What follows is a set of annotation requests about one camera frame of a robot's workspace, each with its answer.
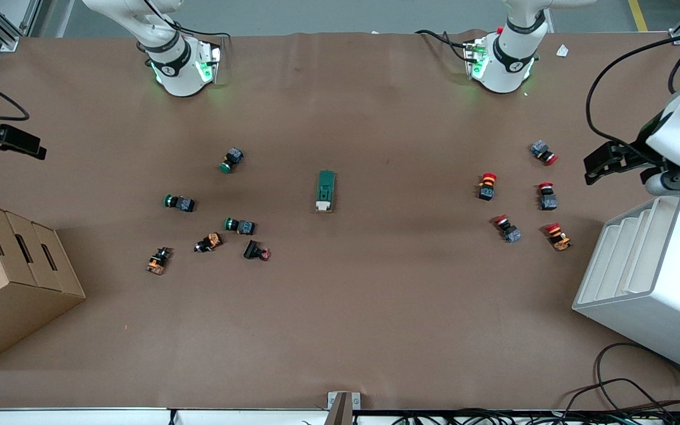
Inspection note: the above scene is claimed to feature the green mushroom push button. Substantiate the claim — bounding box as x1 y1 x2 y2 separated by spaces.
219 148 244 174
164 194 197 213
224 217 256 236

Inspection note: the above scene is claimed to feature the black right arm base cable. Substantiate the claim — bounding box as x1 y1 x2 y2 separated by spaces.
145 0 231 54

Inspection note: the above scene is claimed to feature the green load switch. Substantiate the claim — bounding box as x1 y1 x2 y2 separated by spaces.
315 170 337 213

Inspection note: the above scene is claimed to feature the black selector switch orange base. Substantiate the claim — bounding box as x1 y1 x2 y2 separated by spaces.
194 233 223 253
146 247 172 276

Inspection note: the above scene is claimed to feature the metal table bracket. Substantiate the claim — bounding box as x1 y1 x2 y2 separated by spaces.
327 391 361 425

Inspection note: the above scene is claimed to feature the brown cardboard box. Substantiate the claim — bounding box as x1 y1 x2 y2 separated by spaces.
0 197 87 371

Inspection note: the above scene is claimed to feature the white table edge rail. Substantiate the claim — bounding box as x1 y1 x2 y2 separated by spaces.
0 407 329 425

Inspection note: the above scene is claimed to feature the black cable bundle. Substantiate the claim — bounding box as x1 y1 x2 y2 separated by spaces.
370 407 680 425

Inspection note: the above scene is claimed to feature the white stepped storage bin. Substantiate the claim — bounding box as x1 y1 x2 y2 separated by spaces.
572 182 680 380

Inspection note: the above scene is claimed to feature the black looped cable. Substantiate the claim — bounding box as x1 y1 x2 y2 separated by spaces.
558 342 680 417

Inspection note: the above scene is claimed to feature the red button orange base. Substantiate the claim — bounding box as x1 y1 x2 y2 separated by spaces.
477 172 498 201
544 222 572 252

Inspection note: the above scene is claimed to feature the red button grey base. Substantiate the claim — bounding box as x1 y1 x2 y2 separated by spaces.
492 215 522 244
538 182 558 211
530 140 559 166

